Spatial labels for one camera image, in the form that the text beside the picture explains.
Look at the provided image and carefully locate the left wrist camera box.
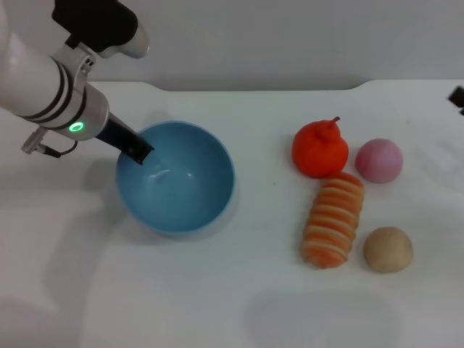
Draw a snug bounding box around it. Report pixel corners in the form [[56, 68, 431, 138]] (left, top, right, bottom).
[[50, 0, 150, 59]]

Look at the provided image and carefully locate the blue bowl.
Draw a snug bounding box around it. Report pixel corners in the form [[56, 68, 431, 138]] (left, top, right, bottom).
[[115, 121, 239, 233]]

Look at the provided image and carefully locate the tan round bun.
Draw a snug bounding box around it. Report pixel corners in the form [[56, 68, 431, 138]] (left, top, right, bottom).
[[363, 226, 414, 273]]

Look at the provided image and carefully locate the orange fruit with stem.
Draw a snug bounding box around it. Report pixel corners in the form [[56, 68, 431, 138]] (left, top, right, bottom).
[[292, 116, 350, 178]]

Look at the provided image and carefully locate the orange striped bread roll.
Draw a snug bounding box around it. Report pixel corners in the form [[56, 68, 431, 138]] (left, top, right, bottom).
[[300, 172, 365, 270]]

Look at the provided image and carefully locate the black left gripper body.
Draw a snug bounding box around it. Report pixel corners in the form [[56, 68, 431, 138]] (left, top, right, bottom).
[[96, 112, 146, 160]]

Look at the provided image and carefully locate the pink round bun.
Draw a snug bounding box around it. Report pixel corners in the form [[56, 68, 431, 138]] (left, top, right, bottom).
[[355, 138, 404, 184]]

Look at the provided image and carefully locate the left arm connector cable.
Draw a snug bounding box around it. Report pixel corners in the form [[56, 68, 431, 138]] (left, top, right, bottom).
[[21, 126, 79, 159]]

